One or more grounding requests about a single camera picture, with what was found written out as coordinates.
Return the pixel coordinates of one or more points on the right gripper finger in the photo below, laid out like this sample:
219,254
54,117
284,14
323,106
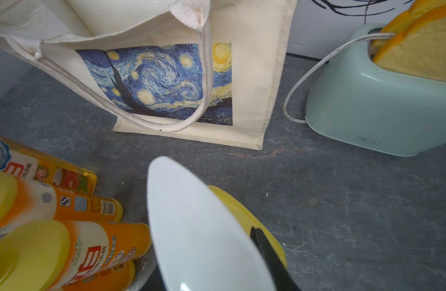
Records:
279,274

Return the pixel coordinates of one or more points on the toast slice front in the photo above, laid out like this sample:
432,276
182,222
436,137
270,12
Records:
420,48

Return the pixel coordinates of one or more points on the orange bottle front right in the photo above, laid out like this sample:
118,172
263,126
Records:
118,278

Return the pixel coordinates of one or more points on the orange bottle back left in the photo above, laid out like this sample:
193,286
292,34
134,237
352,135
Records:
23,201

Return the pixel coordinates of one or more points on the toast slice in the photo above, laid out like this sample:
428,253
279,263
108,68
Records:
403,21
420,48

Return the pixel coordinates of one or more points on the canvas starry night tote bag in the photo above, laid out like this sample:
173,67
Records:
206,71

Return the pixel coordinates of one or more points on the orange bottle front left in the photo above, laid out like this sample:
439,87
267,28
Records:
47,254

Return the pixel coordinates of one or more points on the tall orange dish soap bottle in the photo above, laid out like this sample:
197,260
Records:
22,161

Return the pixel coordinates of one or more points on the mint green toaster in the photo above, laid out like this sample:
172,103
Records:
356,102

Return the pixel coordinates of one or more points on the toast slice rear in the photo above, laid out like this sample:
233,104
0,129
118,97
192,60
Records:
403,21

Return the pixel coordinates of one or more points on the yellow pump dish soap bottle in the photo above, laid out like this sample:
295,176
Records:
199,244

